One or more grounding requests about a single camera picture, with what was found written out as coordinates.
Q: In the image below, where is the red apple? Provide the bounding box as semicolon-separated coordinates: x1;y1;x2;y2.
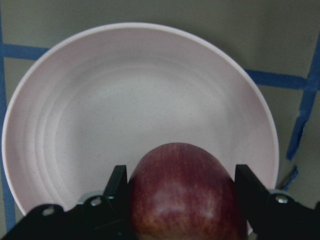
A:
129;143;248;240

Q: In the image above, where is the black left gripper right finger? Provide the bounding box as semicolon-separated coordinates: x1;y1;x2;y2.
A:
235;164;269;234

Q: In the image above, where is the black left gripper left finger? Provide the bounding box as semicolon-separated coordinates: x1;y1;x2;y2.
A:
103;165;128;200

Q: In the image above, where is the pink plate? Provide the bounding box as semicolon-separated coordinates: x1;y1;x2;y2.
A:
2;23;279;214

